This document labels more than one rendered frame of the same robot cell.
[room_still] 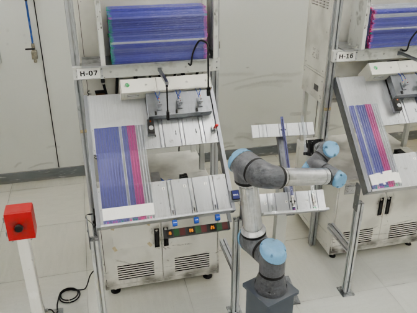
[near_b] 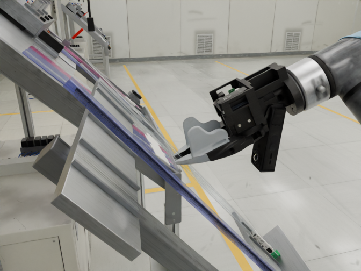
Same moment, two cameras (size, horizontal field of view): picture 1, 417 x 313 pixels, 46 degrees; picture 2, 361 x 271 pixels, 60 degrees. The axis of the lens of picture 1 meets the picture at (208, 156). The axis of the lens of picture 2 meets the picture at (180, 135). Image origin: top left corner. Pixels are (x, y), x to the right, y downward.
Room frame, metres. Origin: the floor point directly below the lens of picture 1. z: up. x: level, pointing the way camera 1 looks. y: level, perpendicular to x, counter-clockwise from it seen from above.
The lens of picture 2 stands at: (2.34, -0.06, 1.18)
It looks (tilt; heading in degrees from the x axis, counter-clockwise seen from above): 22 degrees down; 269
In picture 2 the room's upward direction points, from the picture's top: straight up
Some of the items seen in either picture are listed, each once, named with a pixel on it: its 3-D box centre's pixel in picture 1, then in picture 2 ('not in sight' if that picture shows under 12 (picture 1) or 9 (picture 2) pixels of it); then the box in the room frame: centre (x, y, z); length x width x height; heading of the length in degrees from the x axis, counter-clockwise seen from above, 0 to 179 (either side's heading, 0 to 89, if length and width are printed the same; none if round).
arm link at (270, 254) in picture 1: (271, 256); not in sight; (1.76, -0.28, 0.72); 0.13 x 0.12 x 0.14; 30
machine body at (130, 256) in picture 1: (154, 218); not in sight; (2.68, 0.35, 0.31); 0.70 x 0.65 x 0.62; 104
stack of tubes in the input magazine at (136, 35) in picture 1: (157, 33); not in sight; (2.58, 0.26, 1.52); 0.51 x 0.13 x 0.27; 104
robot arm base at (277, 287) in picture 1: (271, 278); not in sight; (1.76, -0.28, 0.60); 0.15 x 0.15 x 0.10
